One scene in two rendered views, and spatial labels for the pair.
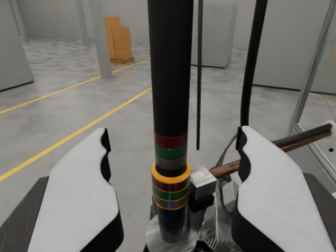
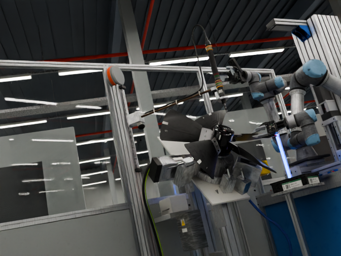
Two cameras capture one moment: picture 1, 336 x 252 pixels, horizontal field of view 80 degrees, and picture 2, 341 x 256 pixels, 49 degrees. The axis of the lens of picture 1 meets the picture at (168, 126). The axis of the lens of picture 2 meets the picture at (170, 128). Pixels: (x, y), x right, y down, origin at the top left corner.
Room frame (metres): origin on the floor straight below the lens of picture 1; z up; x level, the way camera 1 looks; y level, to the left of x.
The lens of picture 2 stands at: (1.84, 1.39, 0.71)
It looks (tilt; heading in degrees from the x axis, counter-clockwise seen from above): 16 degrees up; 229
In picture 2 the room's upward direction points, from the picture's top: 13 degrees counter-clockwise
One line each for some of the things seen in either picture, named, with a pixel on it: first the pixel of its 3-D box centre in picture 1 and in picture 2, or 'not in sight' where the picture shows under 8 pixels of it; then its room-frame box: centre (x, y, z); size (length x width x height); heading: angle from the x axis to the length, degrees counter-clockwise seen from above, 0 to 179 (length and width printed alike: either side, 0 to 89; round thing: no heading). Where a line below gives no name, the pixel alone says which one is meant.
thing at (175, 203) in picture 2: not in sight; (171, 205); (0.26, -0.61, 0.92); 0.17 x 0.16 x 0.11; 80
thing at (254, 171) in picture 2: not in sight; (246, 171); (0.12, -0.02, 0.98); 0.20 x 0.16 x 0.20; 80
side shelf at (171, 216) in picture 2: not in sight; (185, 214); (0.19, -0.56, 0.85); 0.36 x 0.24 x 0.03; 170
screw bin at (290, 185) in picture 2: not in sight; (296, 184); (0.00, 0.20, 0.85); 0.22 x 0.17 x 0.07; 95
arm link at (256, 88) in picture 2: not in sight; (259, 90); (-0.19, 0.01, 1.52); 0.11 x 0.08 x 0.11; 115
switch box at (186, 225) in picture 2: not in sight; (191, 230); (0.33, -0.37, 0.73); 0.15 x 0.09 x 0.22; 80
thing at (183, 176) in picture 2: not in sight; (184, 173); (0.50, -0.13, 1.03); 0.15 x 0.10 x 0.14; 80
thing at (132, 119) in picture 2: not in sight; (135, 119); (0.44, -0.57, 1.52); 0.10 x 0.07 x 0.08; 115
